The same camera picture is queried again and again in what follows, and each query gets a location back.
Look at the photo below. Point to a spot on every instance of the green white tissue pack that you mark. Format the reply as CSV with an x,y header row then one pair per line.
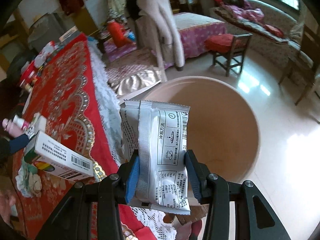
x,y
38,123

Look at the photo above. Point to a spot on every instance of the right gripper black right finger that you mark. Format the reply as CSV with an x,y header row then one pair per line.
x,y
197,177

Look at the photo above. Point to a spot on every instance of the floral sofa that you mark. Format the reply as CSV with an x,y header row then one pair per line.
x,y
274,31

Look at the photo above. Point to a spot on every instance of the beige plastic trash bin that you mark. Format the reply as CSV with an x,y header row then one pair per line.
x,y
222,130

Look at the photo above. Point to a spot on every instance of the red floral tablecloth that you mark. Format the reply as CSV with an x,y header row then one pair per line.
x,y
65,96

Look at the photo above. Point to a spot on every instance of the silver white snack packet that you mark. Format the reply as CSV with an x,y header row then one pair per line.
x,y
158,132

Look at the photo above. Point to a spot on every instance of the white tissue wrapper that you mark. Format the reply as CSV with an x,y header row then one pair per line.
x,y
28,182

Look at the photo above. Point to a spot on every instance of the white pink supplement bottle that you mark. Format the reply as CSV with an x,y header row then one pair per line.
x,y
21,123

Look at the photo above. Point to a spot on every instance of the wooden chair by sofa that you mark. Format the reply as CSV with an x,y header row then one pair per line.
x,y
305,62

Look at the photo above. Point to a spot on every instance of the white blue medicine box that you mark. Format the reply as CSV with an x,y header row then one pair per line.
x,y
50,156

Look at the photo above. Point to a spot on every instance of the red thermos flask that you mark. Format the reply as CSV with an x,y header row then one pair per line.
x,y
115,30

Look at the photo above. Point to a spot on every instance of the small chair red cushion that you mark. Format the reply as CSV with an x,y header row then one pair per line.
x,y
229,51

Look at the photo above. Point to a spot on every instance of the pink thermos bottle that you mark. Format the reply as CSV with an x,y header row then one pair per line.
x,y
11,128

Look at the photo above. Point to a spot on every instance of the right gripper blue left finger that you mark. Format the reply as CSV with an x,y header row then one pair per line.
x,y
131,177

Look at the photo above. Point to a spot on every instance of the coffee table pink cloth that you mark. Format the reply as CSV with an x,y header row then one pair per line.
x,y
194,29

